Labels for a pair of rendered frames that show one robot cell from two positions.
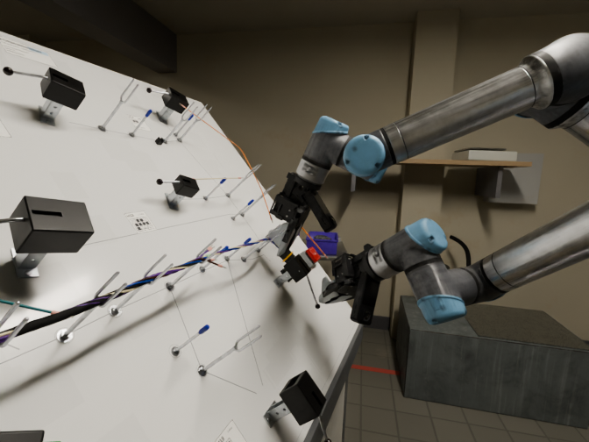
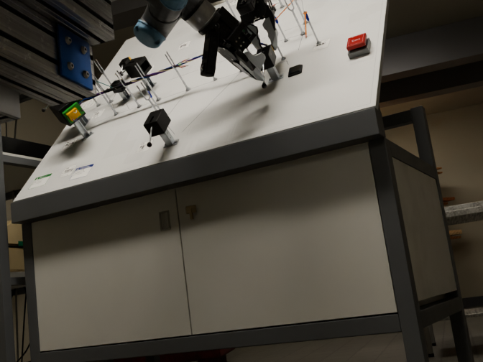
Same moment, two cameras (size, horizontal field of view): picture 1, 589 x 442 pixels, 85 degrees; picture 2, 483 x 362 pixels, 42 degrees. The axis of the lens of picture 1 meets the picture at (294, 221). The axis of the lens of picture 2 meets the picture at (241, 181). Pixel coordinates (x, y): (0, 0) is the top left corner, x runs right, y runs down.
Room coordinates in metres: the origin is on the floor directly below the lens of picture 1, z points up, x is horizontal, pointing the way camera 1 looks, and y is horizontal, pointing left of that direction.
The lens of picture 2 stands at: (0.88, -1.65, 0.48)
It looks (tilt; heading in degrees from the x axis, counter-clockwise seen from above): 11 degrees up; 95
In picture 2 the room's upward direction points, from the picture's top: 8 degrees counter-clockwise
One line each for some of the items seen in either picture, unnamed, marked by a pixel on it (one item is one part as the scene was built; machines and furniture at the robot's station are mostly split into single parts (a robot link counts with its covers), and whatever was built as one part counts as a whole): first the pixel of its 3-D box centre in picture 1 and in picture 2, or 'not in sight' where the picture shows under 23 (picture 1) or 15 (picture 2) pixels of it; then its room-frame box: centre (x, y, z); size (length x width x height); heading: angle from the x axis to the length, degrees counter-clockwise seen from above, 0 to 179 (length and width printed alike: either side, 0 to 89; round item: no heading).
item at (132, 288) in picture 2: not in sight; (106, 274); (0.28, 0.11, 0.60); 0.55 x 0.02 x 0.39; 158
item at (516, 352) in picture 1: (478, 311); not in sight; (2.16, -1.31, 0.47); 1.00 x 0.78 x 0.94; 78
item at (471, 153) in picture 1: (482, 155); not in sight; (2.39, -1.34, 1.56); 0.35 x 0.33 x 0.09; 78
